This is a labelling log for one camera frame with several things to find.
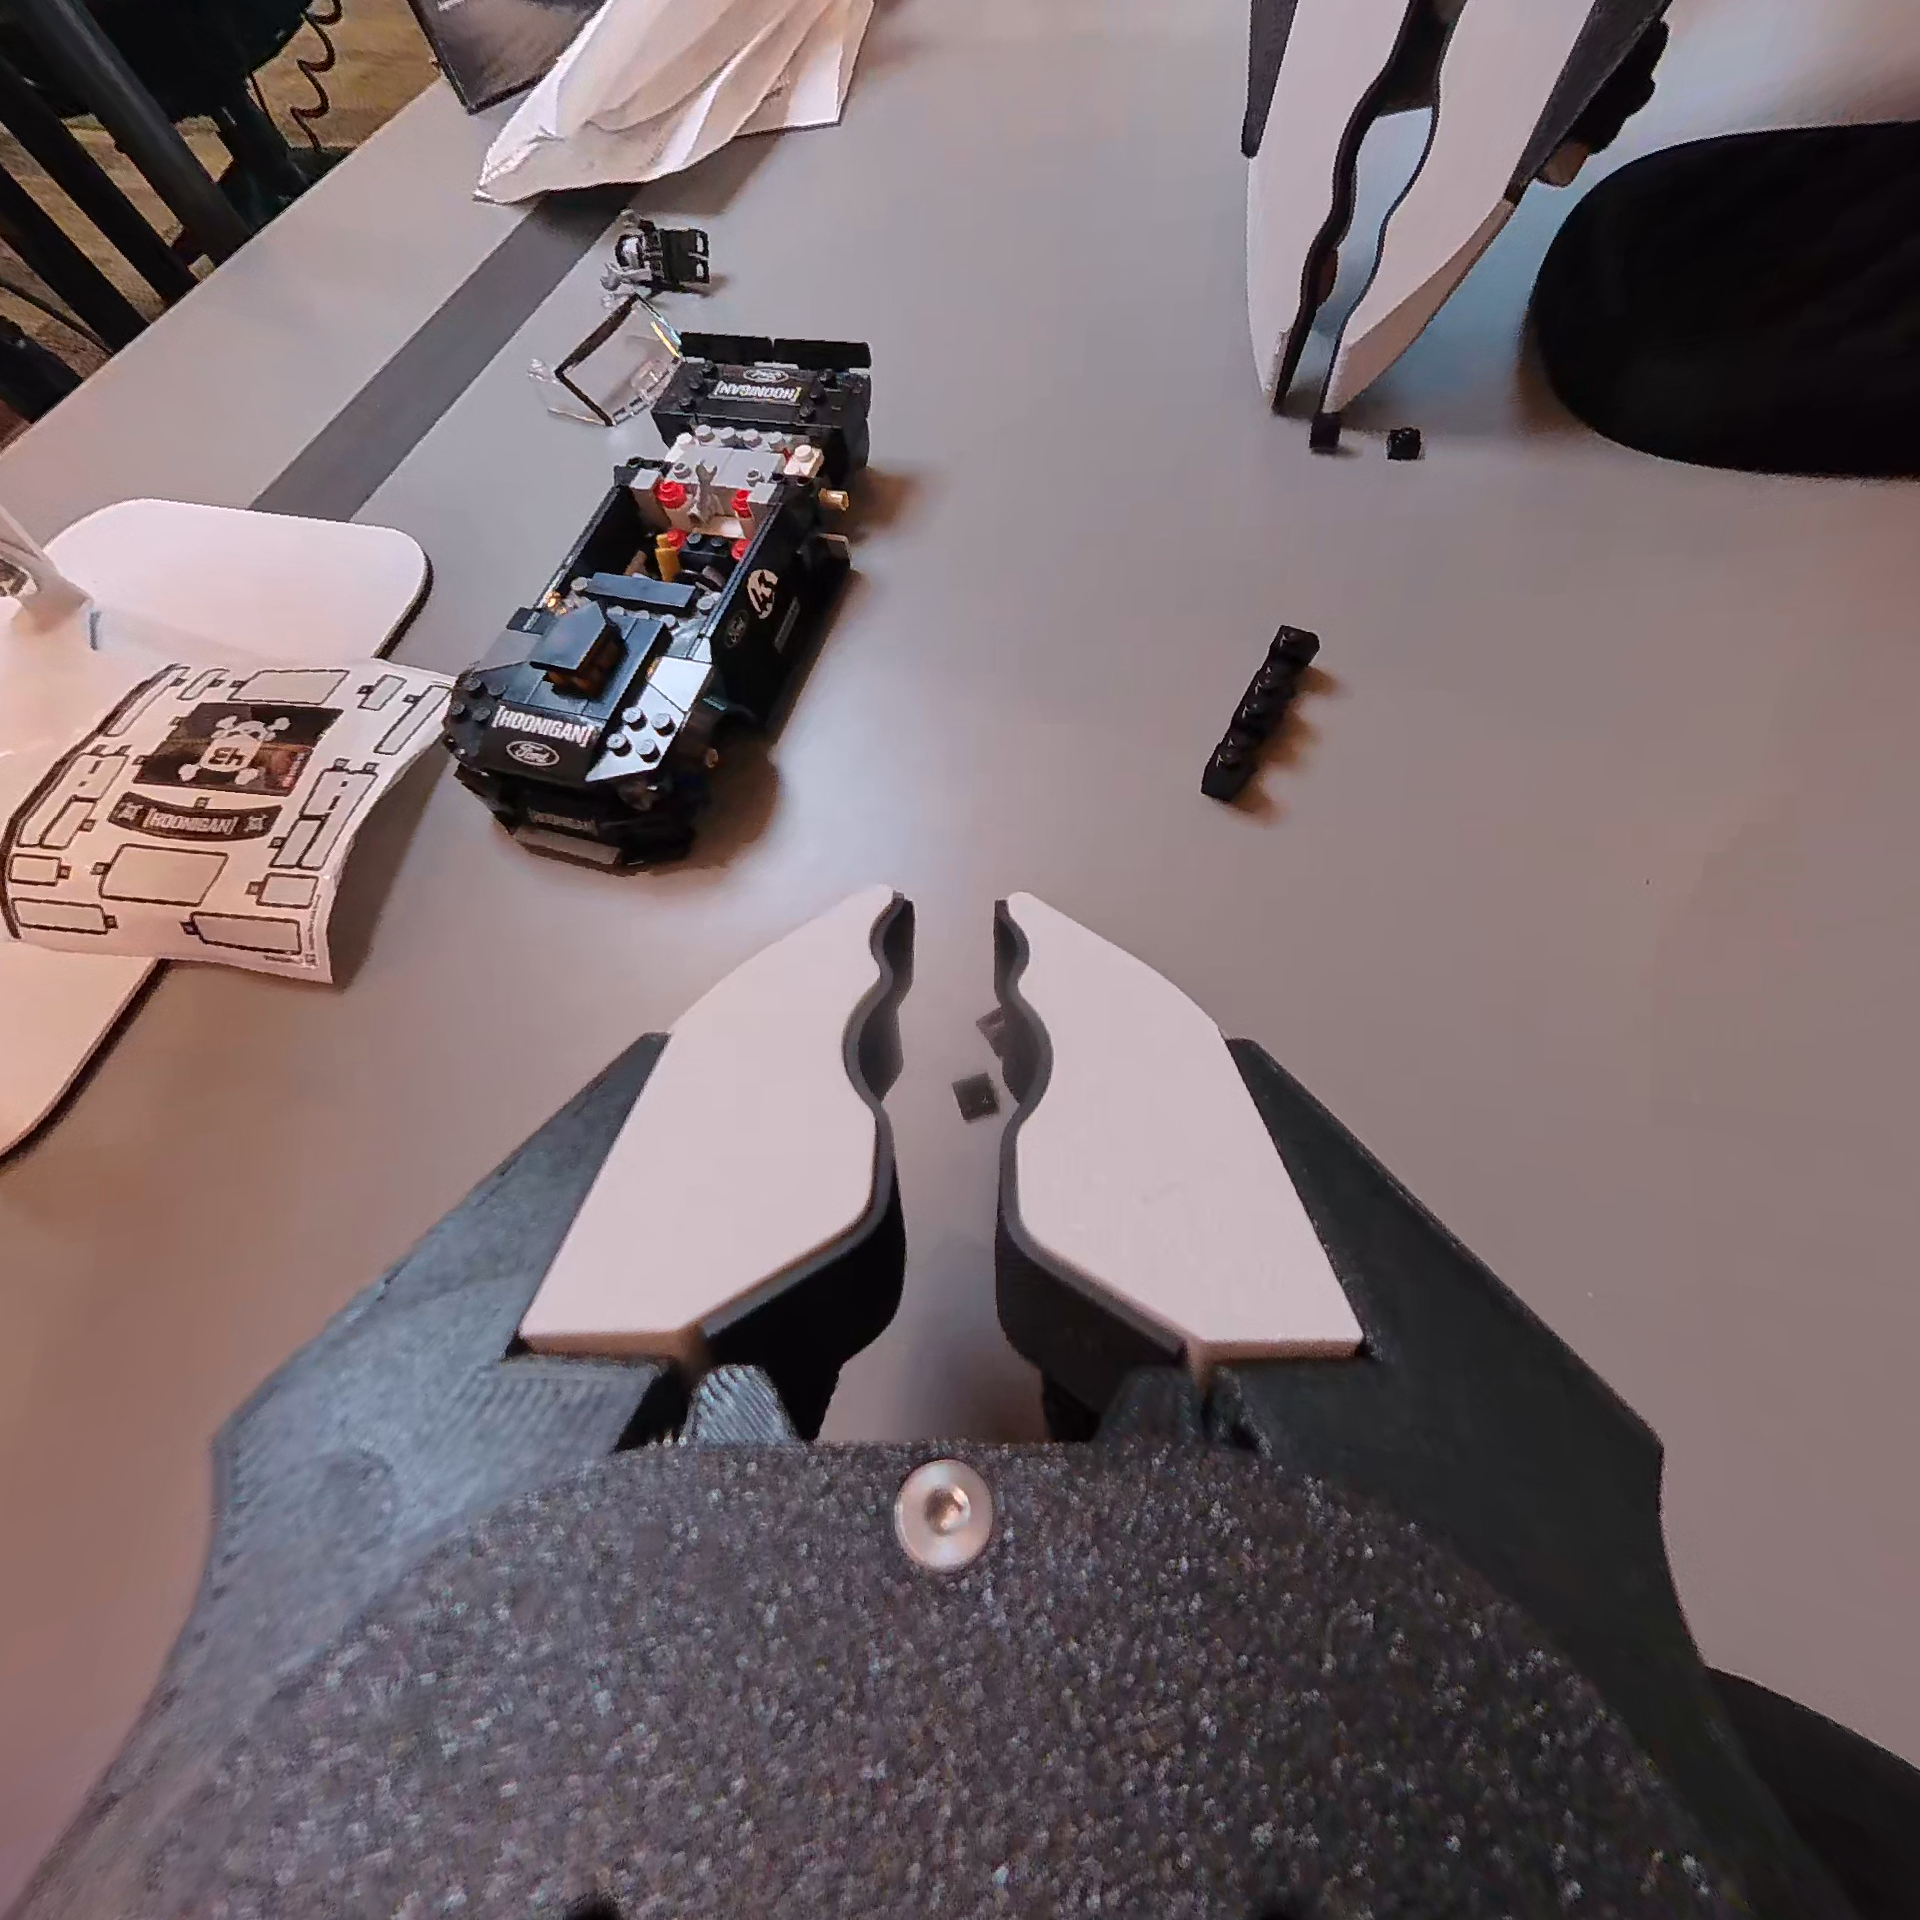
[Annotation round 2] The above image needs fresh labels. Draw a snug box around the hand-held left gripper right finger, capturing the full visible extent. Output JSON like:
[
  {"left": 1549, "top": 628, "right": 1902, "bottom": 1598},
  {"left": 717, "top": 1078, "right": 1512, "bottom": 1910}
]
[{"left": 992, "top": 890, "right": 1374, "bottom": 1382}]

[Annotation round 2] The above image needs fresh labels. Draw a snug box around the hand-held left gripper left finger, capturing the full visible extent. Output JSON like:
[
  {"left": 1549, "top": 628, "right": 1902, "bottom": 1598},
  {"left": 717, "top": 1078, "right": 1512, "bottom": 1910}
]
[{"left": 516, "top": 888, "right": 916, "bottom": 1368}]

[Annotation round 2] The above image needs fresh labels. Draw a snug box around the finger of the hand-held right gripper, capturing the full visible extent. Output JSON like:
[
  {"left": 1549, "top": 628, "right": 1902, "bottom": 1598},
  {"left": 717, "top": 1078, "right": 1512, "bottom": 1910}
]
[
  {"left": 1319, "top": 0, "right": 1606, "bottom": 419},
  {"left": 1242, "top": 0, "right": 1444, "bottom": 413}
]

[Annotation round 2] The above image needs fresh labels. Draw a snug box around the black long lego plate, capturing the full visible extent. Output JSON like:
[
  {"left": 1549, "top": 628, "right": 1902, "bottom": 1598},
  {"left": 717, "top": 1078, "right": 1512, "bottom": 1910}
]
[{"left": 1198, "top": 622, "right": 1326, "bottom": 809}]

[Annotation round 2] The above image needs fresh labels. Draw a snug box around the black lego car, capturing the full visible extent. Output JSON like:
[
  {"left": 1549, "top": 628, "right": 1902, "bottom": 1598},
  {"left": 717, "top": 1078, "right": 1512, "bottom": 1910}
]
[{"left": 440, "top": 332, "right": 879, "bottom": 876}]

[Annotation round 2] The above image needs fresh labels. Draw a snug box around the sticker sheet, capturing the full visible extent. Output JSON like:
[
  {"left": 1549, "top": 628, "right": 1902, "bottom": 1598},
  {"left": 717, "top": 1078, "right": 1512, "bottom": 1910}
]
[{"left": 0, "top": 659, "right": 455, "bottom": 990}]

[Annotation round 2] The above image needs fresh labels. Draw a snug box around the small black lego part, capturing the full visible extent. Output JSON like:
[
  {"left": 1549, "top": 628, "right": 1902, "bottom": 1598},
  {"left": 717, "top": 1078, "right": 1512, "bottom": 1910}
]
[{"left": 598, "top": 216, "right": 724, "bottom": 299}]

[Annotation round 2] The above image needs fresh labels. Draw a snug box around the clear lego windshield piece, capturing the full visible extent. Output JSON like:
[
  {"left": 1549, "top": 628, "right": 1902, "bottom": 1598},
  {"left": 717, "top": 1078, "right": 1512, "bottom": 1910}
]
[{"left": 533, "top": 293, "right": 688, "bottom": 432}]

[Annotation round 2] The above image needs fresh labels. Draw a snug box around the lego set box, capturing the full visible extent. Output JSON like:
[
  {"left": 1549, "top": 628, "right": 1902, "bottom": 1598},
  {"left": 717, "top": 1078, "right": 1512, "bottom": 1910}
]
[{"left": 416, "top": 0, "right": 607, "bottom": 118}]

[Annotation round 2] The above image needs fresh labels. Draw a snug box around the white booklet stand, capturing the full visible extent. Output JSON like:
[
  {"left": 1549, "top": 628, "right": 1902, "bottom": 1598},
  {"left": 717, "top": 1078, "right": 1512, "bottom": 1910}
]
[{"left": 0, "top": 497, "right": 440, "bottom": 1164}]

